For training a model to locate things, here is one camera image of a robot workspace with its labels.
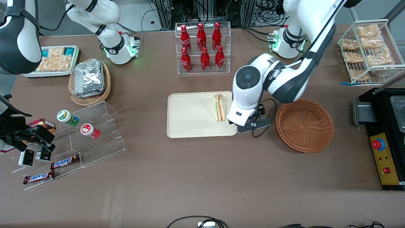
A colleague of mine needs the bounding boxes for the aluminium frame post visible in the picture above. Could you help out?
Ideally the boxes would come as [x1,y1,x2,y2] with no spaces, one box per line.
[155,0,173,29]
[240,0,257,27]

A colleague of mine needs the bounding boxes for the steel container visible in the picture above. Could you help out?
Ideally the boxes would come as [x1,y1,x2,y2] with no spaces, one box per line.
[390,95,405,133]

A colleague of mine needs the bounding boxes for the beige rectangular tray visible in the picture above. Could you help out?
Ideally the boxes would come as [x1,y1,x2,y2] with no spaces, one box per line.
[167,91,238,139]

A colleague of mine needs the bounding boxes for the red can white lid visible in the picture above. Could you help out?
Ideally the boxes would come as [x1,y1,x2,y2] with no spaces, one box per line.
[80,123,101,140]

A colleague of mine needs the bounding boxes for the black control box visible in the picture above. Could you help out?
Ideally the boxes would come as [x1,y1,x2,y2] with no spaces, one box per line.
[353,87,405,191]

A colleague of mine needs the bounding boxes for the white plastic snack tray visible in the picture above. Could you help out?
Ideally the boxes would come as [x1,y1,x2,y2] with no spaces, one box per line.
[22,45,81,78]

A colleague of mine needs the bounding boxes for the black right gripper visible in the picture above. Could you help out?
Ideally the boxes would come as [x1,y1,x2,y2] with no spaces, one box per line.
[12,125,56,153]

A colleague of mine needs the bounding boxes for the small black box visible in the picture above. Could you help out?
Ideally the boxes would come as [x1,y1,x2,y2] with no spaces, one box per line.
[35,145,52,162]
[18,149,35,167]

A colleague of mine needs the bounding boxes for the silver foil packet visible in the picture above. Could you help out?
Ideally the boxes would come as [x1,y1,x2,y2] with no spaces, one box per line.
[74,59,105,97]
[75,85,105,98]

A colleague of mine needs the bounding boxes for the green can white lid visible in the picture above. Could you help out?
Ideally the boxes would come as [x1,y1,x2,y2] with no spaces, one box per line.
[57,110,80,127]

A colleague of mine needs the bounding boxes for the slanted aluminium bar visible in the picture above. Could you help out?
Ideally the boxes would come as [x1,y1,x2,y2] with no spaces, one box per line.
[384,0,405,22]

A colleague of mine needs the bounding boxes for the brown table mat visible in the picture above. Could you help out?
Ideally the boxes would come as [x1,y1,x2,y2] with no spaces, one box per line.
[0,25,405,228]

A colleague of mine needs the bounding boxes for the clear acrylic stepped stand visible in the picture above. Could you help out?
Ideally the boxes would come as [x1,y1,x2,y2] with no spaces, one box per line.
[11,101,128,192]

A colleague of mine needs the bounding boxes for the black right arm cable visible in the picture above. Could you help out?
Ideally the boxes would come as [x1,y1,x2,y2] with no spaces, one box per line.
[38,3,76,32]

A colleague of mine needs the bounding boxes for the grey metal bracket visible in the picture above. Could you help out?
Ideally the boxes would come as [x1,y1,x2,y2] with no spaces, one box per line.
[353,97,377,126]

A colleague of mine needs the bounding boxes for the clear acrylic bottle rack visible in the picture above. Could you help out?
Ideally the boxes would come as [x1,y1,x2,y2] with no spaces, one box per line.
[175,21,232,75]

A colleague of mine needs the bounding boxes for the black cable loop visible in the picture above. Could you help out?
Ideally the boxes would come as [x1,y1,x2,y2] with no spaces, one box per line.
[167,216,229,228]

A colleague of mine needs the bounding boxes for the oval light wicker basket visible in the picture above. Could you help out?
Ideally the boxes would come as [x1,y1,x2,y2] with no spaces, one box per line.
[68,59,112,107]

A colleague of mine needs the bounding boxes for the white wire rack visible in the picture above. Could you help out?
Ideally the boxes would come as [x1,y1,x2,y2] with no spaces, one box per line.
[337,19,405,86]

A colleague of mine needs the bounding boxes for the red cola bottle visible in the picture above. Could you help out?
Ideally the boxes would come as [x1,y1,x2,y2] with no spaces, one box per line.
[212,22,222,50]
[180,25,192,53]
[200,47,210,72]
[215,45,225,71]
[181,47,192,73]
[196,23,207,51]

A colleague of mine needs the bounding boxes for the Snickers chocolate bar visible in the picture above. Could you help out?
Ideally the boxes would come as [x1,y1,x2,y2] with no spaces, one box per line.
[51,154,80,170]
[23,170,56,185]

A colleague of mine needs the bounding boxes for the yellow control panel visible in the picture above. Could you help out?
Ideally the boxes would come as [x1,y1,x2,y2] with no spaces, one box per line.
[370,132,400,186]

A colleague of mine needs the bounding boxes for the round brown wicker basket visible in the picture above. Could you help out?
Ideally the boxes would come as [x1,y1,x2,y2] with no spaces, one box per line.
[276,98,335,154]

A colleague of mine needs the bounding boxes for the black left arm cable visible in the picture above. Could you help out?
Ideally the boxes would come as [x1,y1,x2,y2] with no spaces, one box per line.
[252,98,278,138]

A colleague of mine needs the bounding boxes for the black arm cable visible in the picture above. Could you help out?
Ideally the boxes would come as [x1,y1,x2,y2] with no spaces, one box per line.
[252,98,278,138]
[38,3,76,32]

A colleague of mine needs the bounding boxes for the tangled black cables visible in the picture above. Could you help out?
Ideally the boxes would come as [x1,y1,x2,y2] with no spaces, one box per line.
[253,0,290,26]

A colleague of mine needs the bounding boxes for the black cable bundle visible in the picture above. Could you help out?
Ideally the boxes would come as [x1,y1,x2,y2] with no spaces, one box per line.
[354,221,385,228]

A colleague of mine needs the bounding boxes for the triangular sandwich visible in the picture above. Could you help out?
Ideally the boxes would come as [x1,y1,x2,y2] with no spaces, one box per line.
[213,93,227,122]

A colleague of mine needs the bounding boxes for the red-brown chocolate box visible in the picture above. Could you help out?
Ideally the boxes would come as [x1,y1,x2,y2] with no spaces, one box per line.
[26,118,57,134]

